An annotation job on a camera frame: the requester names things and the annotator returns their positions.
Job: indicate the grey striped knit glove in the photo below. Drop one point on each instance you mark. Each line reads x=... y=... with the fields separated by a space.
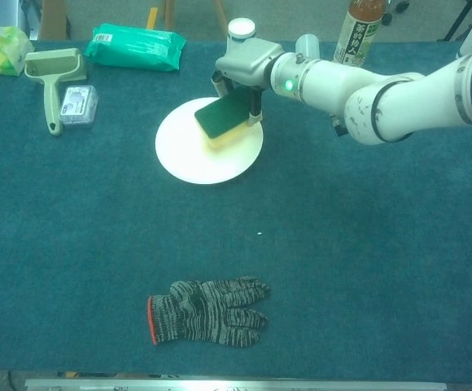
x=203 y=313

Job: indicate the green yellow sponge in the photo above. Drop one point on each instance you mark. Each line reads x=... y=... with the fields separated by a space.
x=219 y=116

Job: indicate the yellow tissue pack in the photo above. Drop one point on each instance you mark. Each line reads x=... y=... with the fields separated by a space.
x=0 y=53

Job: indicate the beige lint roller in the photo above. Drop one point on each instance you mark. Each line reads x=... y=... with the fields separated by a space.
x=51 y=89

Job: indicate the brown cardboard box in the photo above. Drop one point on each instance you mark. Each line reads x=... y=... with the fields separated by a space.
x=55 y=18

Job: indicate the tea bottle green label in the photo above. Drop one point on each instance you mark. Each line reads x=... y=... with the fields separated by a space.
x=356 y=40

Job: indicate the wooden leg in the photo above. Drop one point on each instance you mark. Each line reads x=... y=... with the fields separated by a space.
x=169 y=12
x=220 y=14

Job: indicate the clear plastic box purple label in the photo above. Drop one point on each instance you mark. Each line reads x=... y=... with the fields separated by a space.
x=79 y=106

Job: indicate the white round plate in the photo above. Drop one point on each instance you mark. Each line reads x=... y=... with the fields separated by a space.
x=203 y=167

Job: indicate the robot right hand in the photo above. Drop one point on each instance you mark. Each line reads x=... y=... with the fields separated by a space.
x=246 y=61

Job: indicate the clear squeeze wash bottle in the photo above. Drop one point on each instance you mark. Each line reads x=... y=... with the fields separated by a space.
x=307 y=45

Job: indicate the green wet wipes pack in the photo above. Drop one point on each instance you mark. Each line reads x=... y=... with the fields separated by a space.
x=138 y=49

